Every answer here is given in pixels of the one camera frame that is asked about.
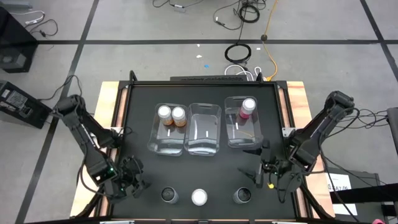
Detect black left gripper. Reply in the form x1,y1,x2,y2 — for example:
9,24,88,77
105,156,152,202

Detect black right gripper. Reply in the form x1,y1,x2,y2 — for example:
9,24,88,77
237,139,301,194

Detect clear plastic bin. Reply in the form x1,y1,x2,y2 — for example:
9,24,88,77
223,95,264,149
146,103,189,157
183,102,222,157

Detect pink bottle white cap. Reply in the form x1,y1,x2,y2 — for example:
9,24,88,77
238,97,257,119

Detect orange bottle white cap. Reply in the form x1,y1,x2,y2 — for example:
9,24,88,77
157,105,174,126
171,106,188,128

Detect pink silver soda can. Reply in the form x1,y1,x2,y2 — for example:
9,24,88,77
191,188,208,207

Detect black table mat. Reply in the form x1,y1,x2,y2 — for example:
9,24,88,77
111,85,296,218

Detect white paper sheet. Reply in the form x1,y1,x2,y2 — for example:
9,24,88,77
325,172,353,192
332,203,358,217

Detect black power strip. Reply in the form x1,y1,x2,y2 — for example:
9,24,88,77
170,75,247,83

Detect black stand bar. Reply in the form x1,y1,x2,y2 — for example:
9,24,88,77
329,182,398,205

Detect black computer case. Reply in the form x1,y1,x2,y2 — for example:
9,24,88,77
0,80,52,129

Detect black cabinet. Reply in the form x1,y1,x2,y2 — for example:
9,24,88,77
0,6,39,74

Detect black table frame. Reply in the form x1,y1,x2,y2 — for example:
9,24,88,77
74,70,334,224

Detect black coiled cable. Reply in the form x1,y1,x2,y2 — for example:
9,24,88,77
238,2,261,24
224,42,252,65

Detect orange yellow cable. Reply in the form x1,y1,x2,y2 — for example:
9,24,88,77
262,0,279,81

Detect thin black floor cable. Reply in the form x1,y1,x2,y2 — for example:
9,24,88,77
213,0,244,31
38,74,83,102
24,19,59,38

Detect black cable bundle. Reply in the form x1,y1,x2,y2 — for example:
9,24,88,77
320,107,390,215

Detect black cable with gray adapter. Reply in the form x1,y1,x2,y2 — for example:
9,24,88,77
152,0,205,14

